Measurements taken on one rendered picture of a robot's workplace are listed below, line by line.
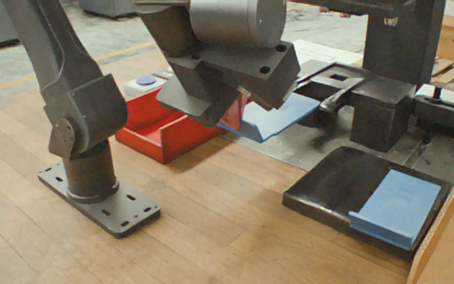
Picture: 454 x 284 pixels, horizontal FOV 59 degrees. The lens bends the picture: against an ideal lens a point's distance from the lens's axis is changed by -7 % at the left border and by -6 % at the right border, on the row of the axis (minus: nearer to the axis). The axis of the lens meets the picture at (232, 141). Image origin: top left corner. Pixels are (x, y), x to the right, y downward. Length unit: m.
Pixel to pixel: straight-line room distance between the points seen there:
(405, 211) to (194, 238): 0.25
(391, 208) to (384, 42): 0.47
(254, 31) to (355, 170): 0.32
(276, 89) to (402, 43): 0.58
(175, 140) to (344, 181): 0.24
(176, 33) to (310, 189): 0.27
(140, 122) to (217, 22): 0.42
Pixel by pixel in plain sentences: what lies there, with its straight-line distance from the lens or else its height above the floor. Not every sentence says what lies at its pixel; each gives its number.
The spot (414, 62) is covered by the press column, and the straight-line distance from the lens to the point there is 0.90.
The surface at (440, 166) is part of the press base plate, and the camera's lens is 0.69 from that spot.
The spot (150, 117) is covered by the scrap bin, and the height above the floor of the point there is 0.91.
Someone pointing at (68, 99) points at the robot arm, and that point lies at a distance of 0.47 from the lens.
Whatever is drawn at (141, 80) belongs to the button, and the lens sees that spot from 0.84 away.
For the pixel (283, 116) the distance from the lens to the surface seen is 0.55.
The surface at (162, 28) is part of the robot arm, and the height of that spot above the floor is 1.14.
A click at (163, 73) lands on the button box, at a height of 0.93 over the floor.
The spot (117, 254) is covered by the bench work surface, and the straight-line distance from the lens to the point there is 0.49.
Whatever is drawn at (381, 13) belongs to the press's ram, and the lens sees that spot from 0.63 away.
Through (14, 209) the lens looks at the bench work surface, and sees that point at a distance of 0.60.
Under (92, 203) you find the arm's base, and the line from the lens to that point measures 0.55.
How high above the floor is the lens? 1.23
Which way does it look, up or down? 29 degrees down
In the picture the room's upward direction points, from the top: straight up
